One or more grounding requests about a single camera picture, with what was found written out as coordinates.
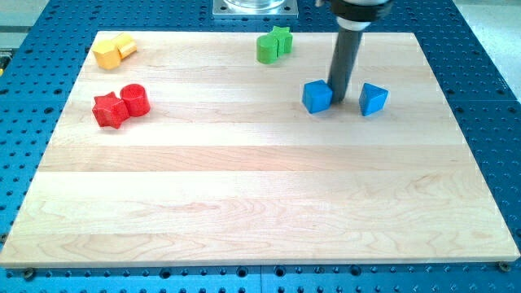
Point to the blue triangle block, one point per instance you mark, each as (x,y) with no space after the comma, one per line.
(372,99)

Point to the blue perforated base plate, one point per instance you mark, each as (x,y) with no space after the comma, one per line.
(469,45)

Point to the green star block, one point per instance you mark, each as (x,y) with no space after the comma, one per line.
(284,37)

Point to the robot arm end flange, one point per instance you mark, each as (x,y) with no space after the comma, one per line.
(356,15)

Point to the red cylinder block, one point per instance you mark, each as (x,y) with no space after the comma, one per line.
(135,99)

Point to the yellow cylinder block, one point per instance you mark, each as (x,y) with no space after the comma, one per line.
(125,45)

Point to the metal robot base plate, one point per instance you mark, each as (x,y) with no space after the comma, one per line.
(235,9)

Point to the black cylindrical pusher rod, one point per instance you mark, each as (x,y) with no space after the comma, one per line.
(342,63)

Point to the yellow hexagon block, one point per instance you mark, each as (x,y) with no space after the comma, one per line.
(106,54)

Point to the green cylinder block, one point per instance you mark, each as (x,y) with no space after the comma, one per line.
(266,49)

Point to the blue cube block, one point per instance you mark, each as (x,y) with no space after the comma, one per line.
(317,96)

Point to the wooden board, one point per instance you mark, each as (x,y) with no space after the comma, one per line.
(229,168)

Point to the red star block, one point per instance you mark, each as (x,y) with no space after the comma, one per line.
(109,110)

